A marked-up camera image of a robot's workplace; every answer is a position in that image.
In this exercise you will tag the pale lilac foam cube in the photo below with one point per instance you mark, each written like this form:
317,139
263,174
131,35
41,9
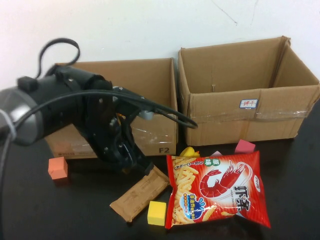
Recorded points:
215,154

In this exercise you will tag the yellow rubber duck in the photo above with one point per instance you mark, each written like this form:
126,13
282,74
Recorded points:
188,152

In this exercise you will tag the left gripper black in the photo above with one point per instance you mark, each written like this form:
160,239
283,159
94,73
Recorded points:
102,130

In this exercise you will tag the pink foam cube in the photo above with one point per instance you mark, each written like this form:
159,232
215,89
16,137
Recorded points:
244,146

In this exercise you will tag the orange foam cube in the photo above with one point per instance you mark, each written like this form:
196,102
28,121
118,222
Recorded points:
57,168

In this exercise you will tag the cardboard box with white label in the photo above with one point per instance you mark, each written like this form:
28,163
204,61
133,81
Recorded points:
225,125

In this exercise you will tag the yellow foam cube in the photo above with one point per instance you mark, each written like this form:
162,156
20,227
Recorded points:
156,213

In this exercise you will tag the left wrist camera black silver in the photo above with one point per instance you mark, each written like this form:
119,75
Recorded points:
132,100

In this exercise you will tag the cardboard box with F2 print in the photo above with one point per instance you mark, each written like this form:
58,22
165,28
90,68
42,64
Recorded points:
155,142

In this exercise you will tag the left robot arm black grey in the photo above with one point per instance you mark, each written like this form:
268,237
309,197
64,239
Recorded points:
55,105

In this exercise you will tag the red prawn cracker bag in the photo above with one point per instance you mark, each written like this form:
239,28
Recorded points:
220,185

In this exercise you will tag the brown snack bar packet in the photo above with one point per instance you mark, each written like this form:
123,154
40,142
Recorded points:
140,195

